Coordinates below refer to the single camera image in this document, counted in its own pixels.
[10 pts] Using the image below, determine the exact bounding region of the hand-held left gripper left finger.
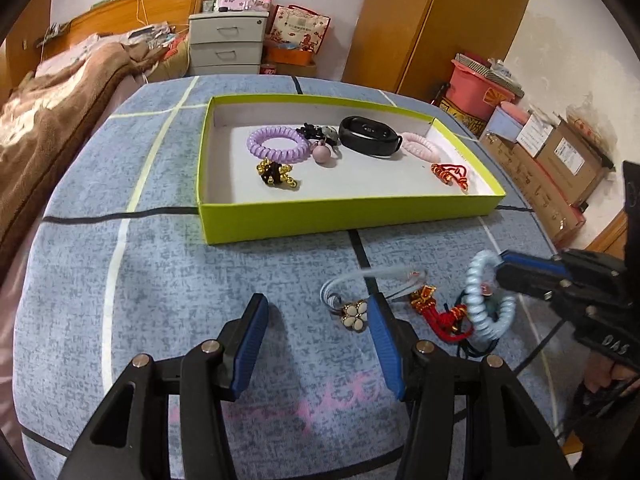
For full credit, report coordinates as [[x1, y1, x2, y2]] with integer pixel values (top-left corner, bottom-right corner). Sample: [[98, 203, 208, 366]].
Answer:
[[57, 292, 270, 480]]

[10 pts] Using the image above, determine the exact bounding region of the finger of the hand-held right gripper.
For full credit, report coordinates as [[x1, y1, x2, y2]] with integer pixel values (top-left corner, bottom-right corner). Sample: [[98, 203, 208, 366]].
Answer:
[[500, 249, 576, 286], [495, 262, 566, 306]]

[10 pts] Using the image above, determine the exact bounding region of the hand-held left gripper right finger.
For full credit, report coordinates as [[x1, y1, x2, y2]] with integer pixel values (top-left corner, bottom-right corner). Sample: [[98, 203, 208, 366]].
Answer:
[[367, 292, 576, 480]]

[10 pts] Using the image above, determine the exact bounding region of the grey flower hair band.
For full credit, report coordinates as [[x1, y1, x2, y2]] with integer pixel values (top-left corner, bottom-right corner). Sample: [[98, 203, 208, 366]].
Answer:
[[320, 267, 428, 333]]

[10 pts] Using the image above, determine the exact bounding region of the light blue spiral hair tie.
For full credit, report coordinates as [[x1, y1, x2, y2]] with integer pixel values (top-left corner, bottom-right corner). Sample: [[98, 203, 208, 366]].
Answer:
[[460, 251, 517, 346]]

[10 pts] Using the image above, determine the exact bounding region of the red knot tassel charm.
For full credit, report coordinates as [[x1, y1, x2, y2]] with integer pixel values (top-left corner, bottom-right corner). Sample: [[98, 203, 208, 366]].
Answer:
[[410, 285, 473, 343]]

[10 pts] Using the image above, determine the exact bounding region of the red cord ornament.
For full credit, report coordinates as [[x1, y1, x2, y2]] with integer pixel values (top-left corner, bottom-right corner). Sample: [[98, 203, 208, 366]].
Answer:
[[431, 162, 471, 192]]

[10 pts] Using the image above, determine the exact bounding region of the yellow-green cardboard box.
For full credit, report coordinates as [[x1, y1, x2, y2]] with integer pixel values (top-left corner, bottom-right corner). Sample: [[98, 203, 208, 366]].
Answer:
[[196, 94, 507, 246]]

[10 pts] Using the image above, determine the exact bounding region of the pink spiral hair tie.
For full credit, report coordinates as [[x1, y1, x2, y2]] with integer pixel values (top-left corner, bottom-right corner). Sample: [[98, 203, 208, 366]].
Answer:
[[400, 131, 441, 162]]

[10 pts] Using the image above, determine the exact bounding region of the black gold bead hair tie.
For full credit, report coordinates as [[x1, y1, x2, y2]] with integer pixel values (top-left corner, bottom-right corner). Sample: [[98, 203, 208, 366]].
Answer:
[[256, 159, 302, 191]]

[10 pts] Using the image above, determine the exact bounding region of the purple spiral hair tie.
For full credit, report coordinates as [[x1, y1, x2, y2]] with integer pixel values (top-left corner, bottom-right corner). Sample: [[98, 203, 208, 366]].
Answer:
[[246, 126, 311, 165]]

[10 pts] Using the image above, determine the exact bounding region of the pink bead black cord charm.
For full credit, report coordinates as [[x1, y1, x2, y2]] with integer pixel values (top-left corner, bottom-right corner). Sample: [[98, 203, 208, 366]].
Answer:
[[296, 122, 346, 166]]

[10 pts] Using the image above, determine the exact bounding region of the black smart band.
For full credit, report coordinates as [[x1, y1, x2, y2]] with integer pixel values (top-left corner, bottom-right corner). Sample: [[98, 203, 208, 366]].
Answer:
[[338, 116, 404, 153]]

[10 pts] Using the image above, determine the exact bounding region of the person's right hand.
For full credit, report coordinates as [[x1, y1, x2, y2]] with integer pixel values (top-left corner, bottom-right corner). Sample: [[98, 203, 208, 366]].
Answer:
[[584, 352, 640, 396]]

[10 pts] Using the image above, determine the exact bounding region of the long cardboard box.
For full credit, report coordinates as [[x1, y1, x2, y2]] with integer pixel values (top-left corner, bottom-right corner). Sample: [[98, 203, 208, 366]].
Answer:
[[480, 135, 586, 248]]

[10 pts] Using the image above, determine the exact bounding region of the large cardboard box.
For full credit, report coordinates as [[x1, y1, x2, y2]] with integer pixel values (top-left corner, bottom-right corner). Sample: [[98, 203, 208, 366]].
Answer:
[[535, 115, 616, 206]]

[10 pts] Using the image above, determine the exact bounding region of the white labelled box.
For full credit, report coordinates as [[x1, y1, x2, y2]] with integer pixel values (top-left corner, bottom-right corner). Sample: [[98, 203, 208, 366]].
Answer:
[[515, 110, 556, 158]]

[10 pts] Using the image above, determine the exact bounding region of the pale blue box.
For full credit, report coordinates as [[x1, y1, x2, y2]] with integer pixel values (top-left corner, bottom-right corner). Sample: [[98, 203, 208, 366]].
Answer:
[[482, 102, 531, 141]]

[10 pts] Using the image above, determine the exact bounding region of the yellow black patterned box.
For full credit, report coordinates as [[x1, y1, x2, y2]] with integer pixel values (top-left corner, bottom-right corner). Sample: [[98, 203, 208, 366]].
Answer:
[[439, 97, 488, 138]]

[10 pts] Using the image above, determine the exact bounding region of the pink plastic bucket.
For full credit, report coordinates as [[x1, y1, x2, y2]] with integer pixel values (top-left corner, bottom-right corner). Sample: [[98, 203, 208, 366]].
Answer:
[[445, 57, 523, 121]]

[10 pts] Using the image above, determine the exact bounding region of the pink bed sheet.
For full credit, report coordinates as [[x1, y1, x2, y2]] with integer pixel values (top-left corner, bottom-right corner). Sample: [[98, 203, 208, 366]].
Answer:
[[0, 240, 36, 441]]

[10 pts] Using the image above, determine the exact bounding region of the tall wooden wardrobe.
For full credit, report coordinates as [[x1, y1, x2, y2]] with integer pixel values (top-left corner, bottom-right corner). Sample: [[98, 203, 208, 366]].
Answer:
[[341, 0, 541, 103]]

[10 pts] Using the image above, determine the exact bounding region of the white drawer cabinet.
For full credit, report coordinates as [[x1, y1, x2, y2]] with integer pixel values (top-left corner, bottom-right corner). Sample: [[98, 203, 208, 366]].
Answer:
[[188, 10, 266, 78]]

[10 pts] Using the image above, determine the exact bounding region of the orange box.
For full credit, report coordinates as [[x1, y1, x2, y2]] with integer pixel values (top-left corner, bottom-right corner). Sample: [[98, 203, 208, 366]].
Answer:
[[264, 42, 317, 66]]

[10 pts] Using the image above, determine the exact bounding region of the patterned pillow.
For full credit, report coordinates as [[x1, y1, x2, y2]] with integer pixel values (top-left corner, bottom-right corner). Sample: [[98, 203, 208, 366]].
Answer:
[[150, 40, 191, 81]]

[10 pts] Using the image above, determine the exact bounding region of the brown blanket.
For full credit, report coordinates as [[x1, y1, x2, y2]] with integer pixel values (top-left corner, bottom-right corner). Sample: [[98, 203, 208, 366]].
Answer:
[[0, 40, 171, 271]]

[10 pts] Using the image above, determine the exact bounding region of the red patterned gift bag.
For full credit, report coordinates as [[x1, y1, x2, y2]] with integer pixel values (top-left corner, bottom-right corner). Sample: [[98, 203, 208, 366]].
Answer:
[[270, 4, 332, 56]]

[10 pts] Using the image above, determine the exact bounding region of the pink printed box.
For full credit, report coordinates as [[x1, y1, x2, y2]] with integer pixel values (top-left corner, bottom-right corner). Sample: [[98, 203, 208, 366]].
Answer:
[[202, 0, 275, 13]]

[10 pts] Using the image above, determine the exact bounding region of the wooden headboard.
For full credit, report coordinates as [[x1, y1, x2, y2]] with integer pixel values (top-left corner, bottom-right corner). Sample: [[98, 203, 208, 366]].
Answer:
[[35, 0, 207, 61]]

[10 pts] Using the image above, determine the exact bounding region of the wooden wardrobe with star stickers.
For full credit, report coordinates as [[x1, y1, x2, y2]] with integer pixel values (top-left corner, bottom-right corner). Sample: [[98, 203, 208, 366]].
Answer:
[[0, 0, 55, 103]]

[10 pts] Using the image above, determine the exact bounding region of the black cable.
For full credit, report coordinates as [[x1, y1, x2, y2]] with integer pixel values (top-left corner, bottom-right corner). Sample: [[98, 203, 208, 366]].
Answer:
[[552, 380, 640, 461]]

